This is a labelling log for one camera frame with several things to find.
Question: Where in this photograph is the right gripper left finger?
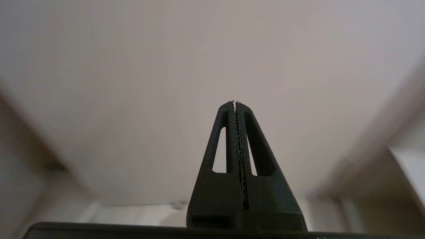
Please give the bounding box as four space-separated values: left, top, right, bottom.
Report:
186 101 248 230

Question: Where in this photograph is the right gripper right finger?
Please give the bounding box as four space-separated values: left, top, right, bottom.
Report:
232 101 308 232

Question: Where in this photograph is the brown closet frame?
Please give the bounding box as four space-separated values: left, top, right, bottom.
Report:
315 60 425 213

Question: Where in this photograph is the white door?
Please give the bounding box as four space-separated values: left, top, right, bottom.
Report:
0 0 425 208

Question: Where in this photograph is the white shelf board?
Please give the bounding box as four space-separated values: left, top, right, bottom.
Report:
390 146 425 216

